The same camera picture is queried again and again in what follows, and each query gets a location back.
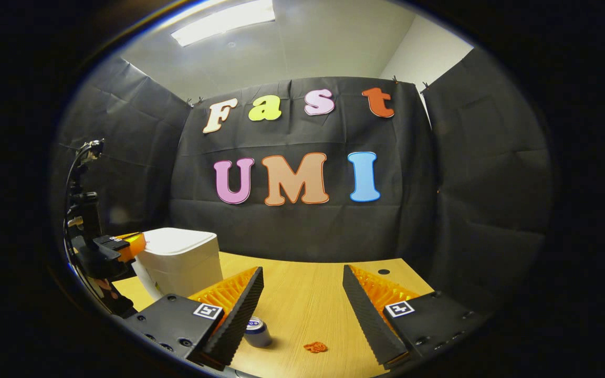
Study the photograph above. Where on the black backdrop cloth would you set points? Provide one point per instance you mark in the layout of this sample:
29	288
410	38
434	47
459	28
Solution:
308	231

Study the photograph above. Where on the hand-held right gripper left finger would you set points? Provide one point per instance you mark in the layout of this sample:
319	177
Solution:
239	310

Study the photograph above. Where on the blue and white pop can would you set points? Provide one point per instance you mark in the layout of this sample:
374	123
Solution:
258	333

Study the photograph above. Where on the ceiling light panel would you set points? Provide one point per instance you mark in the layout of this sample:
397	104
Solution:
223	21

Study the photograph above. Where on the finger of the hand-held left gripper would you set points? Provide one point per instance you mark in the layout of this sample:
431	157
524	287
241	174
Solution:
126	247

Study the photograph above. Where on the wooden desktop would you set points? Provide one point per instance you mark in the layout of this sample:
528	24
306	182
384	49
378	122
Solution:
308	294

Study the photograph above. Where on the orange paper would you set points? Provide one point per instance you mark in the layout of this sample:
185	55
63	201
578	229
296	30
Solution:
315	347

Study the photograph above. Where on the white desktop garbage bin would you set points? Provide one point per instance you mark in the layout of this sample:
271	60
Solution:
181	257

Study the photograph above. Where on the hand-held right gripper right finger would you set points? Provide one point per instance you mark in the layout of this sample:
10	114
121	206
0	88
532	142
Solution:
365	315

